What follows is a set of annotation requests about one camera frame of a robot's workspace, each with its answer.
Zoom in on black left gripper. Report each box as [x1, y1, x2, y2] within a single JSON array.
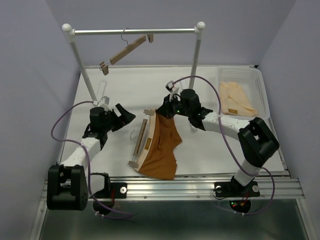
[[102, 104, 135, 132]]

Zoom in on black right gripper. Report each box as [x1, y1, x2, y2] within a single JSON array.
[[154, 93, 191, 120]]

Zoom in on wooden clip hanger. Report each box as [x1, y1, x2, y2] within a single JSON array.
[[99, 28, 154, 76], [128, 109, 156, 172]]

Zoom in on brown boxer underwear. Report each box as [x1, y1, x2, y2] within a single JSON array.
[[137, 112, 183, 180]]

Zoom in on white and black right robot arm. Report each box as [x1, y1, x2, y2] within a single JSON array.
[[156, 89, 280, 195]]

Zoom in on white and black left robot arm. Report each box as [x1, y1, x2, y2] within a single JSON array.
[[46, 104, 136, 211]]

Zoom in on beige underwear in basket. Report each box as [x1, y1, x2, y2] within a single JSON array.
[[219, 81, 258, 117]]

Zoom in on white plastic basket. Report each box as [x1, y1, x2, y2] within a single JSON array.
[[216, 67, 270, 120]]

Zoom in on white metal clothes rack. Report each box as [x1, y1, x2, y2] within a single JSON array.
[[61, 21, 207, 106]]

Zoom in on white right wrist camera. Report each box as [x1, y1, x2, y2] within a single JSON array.
[[165, 81, 180, 101]]

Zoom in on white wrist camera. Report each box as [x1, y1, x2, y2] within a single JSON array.
[[165, 81, 180, 101], [93, 96, 112, 112]]

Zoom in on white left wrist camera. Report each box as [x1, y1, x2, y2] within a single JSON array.
[[93, 96, 112, 112]]

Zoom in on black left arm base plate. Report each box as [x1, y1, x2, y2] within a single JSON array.
[[94, 182, 128, 200]]

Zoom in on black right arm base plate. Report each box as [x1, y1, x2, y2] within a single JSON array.
[[214, 181, 261, 198]]

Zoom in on aluminium mounting rail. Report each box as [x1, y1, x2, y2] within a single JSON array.
[[42, 174, 306, 202]]

